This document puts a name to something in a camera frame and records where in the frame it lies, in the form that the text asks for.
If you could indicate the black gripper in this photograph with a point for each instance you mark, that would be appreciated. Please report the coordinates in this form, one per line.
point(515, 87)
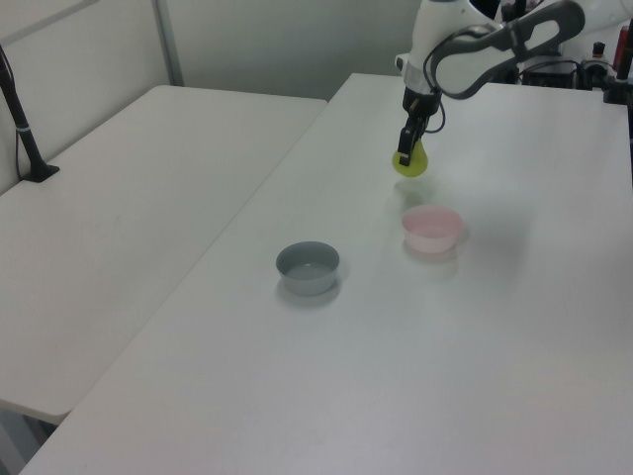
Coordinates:
point(420, 101)

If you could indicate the green yellow pear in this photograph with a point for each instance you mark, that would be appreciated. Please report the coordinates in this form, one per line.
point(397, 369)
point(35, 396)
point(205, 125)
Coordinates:
point(418, 163)

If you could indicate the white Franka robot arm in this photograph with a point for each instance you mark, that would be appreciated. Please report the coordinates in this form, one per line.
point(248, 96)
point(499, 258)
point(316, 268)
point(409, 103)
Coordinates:
point(475, 54)

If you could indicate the pink plastic bowl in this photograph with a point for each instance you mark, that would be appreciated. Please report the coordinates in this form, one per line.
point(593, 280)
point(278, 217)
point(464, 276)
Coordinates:
point(431, 230)

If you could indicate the grey plastic bowl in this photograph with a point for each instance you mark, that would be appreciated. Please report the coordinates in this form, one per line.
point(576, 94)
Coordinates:
point(307, 274)

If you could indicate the black electronics box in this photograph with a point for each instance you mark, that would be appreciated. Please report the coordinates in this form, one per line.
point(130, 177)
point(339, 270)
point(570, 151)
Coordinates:
point(549, 74)

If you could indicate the emergency stop button box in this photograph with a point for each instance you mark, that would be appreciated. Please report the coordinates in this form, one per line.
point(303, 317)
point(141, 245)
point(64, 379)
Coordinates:
point(599, 54)

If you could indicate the black clamped camera stand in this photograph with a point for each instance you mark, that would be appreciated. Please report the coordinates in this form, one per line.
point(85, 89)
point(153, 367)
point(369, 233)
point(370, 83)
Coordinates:
point(616, 91)

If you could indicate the grey metal partition post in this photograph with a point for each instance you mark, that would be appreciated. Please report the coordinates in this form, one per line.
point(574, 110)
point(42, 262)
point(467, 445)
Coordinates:
point(168, 39)

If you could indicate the black camera stand with clamp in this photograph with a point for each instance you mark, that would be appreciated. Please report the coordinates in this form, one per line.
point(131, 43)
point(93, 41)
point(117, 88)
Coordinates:
point(26, 141)

